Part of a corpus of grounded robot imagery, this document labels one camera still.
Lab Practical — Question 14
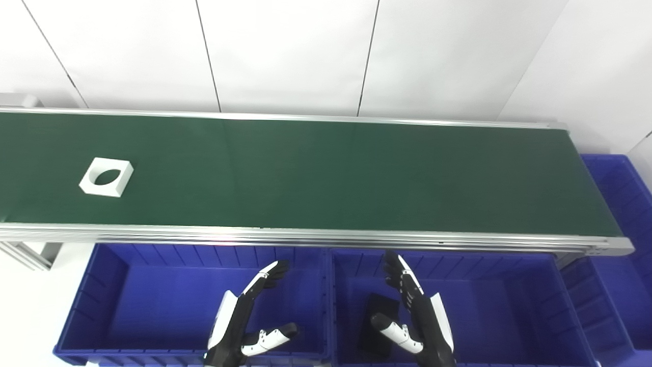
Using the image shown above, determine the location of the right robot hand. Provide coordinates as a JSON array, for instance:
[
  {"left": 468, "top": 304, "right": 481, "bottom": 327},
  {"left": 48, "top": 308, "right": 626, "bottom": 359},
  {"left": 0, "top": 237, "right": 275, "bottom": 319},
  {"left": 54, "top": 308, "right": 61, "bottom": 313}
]
[{"left": 371, "top": 250, "right": 456, "bottom": 367}]

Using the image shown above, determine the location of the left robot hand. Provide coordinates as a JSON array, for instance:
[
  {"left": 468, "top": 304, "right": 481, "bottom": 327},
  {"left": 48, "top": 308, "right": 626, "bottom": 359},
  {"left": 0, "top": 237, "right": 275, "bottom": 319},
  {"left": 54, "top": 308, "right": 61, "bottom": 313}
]
[{"left": 204, "top": 260, "right": 298, "bottom": 367}]

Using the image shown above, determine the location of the blue plastic bin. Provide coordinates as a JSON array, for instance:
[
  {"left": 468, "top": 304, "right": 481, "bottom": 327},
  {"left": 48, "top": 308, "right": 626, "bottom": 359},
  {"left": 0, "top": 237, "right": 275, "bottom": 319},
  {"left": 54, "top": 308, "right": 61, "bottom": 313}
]
[
  {"left": 560, "top": 154, "right": 652, "bottom": 367},
  {"left": 52, "top": 244, "right": 332, "bottom": 367},
  {"left": 326, "top": 248, "right": 596, "bottom": 367}
]

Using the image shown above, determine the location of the green conveyor belt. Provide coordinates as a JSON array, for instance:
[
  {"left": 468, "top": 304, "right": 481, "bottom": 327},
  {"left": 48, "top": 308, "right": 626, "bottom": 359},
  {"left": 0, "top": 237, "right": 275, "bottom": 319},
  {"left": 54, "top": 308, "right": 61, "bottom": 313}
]
[
  {"left": 0, "top": 106, "right": 635, "bottom": 271},
  {"left": 0, "top": 112, "right": 623, "bottom": 238}
]

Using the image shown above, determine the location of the grey motor housing box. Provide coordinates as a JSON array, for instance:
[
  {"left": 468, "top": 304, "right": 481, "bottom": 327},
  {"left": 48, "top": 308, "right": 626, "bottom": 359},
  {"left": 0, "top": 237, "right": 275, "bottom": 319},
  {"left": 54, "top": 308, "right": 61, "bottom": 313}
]
[{"left": 0, "top": 93, "right": 44, "bottom": 109}]

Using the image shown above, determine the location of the white block with round hole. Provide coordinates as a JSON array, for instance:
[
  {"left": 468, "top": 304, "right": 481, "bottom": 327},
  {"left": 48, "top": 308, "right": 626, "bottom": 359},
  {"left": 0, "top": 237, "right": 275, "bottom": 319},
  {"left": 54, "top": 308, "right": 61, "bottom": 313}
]
[{"left": 78, "top": 158, "right": 134, "bottom": 198}]

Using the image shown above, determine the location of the black flat part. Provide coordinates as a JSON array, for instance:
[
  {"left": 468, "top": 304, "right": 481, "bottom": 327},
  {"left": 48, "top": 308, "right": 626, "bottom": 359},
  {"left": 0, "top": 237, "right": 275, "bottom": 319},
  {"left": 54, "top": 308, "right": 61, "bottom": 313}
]
[{"left": 358, "top": 293, "right": 401, "bottom": 357}]

